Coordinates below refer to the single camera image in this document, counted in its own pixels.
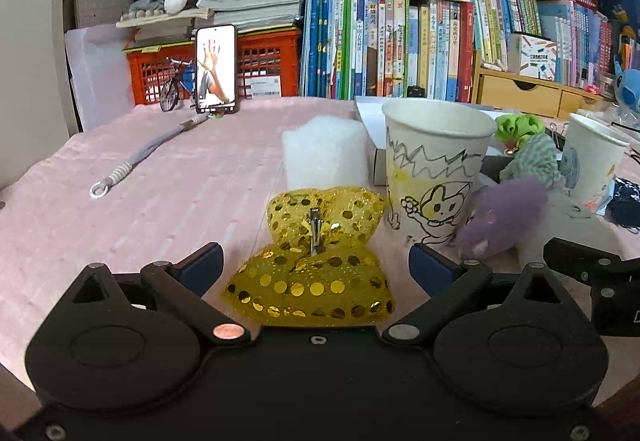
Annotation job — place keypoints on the blue plush toy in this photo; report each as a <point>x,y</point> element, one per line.
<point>629,88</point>

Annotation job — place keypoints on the navy patterned scrunchie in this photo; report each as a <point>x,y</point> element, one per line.
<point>625,206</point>

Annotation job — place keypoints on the white cardboard box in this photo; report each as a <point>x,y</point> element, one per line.
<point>370,121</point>

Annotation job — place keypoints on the white printed card box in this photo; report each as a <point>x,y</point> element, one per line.
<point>532,57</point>

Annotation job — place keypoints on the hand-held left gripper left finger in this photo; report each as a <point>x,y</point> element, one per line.
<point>204,267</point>

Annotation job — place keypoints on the green white striped scrunchie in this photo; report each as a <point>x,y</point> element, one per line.
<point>537,161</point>

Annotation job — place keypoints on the purple fluffy pompom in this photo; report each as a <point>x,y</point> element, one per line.
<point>505,216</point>

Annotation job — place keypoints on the wooden drawer organizer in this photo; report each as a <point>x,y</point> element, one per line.
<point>520,93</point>

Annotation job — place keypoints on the white board sheet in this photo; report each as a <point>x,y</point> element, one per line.
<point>95,76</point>

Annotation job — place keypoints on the black binder clip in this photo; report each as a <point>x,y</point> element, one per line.
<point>559,128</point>

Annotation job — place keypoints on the row of tall colourful books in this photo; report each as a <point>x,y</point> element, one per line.
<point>390,46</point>

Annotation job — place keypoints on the red plastic crate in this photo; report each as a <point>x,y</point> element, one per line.
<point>270,58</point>

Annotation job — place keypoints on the miniature bicycle model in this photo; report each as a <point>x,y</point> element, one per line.
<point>172,88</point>

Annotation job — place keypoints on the lime green scrunchie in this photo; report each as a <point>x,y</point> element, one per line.
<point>520,127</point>

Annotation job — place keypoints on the row of small colourful books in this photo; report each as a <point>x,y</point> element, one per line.
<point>575,36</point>

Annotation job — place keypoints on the white foam sponge block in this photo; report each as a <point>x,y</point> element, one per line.
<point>325,151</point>

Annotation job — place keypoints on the small doodled paper cup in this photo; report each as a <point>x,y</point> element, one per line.
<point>590,161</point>

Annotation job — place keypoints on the large doodled paper cup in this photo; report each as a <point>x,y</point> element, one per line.
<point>435,161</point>

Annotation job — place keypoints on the pink bedspread cloth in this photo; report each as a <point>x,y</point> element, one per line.
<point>175,201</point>

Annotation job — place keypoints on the smartphone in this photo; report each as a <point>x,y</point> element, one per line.
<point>216,68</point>

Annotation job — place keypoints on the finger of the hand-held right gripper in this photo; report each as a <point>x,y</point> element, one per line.
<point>580,260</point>

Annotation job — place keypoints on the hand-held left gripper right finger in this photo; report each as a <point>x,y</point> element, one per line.
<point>429,267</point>

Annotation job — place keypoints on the gold sequin bow clip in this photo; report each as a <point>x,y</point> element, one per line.
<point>320,286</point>

